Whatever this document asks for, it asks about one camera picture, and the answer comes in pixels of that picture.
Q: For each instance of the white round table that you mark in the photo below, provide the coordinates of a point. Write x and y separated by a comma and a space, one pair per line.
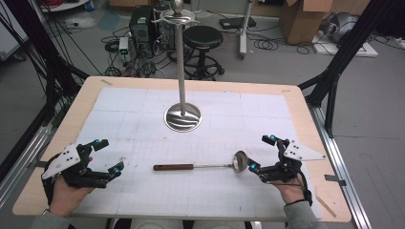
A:
60, 4

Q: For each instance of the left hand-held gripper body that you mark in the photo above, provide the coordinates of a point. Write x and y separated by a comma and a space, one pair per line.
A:
71, 165

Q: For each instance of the aluminium rail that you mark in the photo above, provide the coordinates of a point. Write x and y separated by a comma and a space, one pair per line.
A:
340, 159
28, 152

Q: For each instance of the white flat board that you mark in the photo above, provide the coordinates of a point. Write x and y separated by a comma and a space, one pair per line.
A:
366, 51

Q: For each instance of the black computer tower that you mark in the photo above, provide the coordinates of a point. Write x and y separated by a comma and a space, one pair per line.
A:
140, 25

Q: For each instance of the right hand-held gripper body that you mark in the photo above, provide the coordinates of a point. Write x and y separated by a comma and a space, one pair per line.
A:
286, 165

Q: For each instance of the grey rounded device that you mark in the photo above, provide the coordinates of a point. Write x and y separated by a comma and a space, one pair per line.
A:
342, 25

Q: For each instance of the black table clamp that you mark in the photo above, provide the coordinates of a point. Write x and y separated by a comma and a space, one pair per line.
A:
38, 164
335, 179

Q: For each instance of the metal utensil stand with hooks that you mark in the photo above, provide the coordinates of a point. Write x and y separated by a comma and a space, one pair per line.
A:
181, 63

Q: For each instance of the white gridded mat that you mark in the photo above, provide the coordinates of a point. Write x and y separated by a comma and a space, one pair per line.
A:
207, 191

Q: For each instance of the person's right hand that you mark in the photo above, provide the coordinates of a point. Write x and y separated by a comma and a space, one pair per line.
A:
291, 192

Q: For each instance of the black flat device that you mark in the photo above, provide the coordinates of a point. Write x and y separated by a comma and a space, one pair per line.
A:
237, 22

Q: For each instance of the person's left hand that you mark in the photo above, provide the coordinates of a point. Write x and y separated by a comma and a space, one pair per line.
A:
68, 195

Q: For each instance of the cardboard box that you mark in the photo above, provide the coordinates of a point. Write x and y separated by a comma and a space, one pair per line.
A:
299, 25

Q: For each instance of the black round stool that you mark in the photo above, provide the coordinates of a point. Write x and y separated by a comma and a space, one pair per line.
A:
202, 36

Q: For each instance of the black metal frame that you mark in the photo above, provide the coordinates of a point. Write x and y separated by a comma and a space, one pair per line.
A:
47, 70
337, 63

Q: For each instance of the thin wooden stick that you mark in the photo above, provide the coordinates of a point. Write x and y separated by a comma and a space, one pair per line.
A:
325, 206

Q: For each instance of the small grey box device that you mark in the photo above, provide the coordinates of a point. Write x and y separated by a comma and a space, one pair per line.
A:
123, 44

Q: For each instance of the white metal stand pole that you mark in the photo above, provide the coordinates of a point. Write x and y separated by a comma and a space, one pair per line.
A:
244, 28

